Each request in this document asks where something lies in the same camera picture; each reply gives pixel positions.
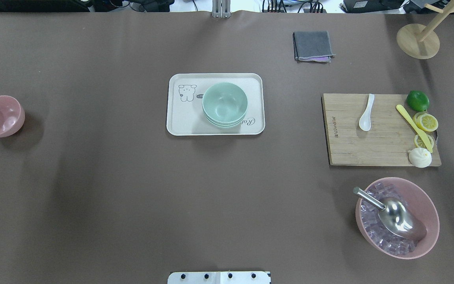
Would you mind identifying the clear ice cubes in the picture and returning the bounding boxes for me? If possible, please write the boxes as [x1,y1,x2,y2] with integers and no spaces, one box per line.
[360,182,418,256]

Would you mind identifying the aluminium frame post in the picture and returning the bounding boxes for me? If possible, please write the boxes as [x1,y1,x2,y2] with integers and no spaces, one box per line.
[212,0,231,19]

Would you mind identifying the green lime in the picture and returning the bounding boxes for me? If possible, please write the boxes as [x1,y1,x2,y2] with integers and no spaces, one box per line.
[406,90,430,112]

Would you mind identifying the cream serving tray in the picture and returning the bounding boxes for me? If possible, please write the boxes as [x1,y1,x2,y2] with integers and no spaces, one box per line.
[166,73,265,136]

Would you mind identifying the wooden mug tree stand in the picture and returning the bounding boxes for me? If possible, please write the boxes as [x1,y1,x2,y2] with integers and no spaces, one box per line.
[396,0,454,60]

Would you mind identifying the yellow plastic knife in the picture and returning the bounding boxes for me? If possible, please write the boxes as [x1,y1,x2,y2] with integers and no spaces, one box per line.
[396,104,434,153]

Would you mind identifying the wooden cutting board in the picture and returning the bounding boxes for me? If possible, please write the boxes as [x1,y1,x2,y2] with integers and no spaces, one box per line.
[321,93,442,166]

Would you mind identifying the large pink bowl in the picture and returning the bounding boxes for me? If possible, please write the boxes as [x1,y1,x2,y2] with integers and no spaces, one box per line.
[355,177,440,260]

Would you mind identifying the metal ice scoop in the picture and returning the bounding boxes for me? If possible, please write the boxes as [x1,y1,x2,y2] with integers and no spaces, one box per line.
[353,187,427,241]

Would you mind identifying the grey folded cloth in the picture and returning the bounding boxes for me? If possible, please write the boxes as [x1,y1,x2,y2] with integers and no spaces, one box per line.
[292,31,335,63]

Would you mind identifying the white mounting plate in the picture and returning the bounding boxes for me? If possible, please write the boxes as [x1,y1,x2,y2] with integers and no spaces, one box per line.
[167,271,272,284]

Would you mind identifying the small pink bowl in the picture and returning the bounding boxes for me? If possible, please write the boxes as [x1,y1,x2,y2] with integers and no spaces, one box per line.
[0,95,26,137]

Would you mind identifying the white ceramic spoon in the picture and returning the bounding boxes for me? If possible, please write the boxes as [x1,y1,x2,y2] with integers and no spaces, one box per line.
[359,93,375,131]

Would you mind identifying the stacked green bowls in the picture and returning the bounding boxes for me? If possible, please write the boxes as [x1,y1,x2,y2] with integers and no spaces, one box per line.
[202,82,247,128]

